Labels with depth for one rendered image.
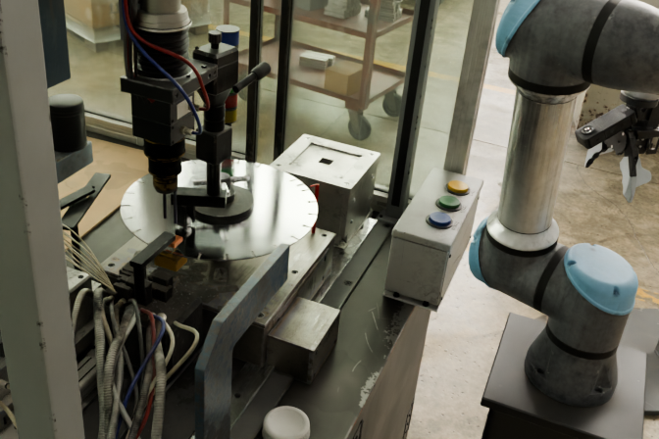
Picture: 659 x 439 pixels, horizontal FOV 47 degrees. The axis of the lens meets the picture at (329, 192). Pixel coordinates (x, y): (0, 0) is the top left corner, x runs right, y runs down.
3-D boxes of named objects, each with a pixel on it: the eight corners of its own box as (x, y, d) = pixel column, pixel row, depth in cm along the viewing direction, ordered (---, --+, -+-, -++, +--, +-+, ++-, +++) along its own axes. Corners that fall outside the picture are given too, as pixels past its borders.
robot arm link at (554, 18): (535, 327, 124) (601, 13, 91) (458, 287, 132) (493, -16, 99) (569, 288, 131) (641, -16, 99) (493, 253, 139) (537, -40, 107)
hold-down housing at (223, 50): (212, 149, 119) (214, 24, 109) (237, 158, 116) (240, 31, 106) (189, 162, 115) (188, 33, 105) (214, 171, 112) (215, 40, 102)
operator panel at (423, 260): (423, 226, 166) (432, 167, 159) (471, 240, 163) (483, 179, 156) (381, 295, 143) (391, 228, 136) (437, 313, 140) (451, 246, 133)
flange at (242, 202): (188, 186, 132) (188, 174, 131) (252, 187, 134) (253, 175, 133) (186, 220, 123) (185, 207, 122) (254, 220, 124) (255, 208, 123)
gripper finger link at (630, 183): (659, 199, 148) (652, 152, 148) (633, 201, 146) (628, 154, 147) (648, 201, 151) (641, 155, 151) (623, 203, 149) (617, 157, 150)
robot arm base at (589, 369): (617, 361, 133) (633, 317, 128) (611, 418, 120) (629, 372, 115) (532, 334, 137) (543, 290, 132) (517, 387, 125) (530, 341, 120)
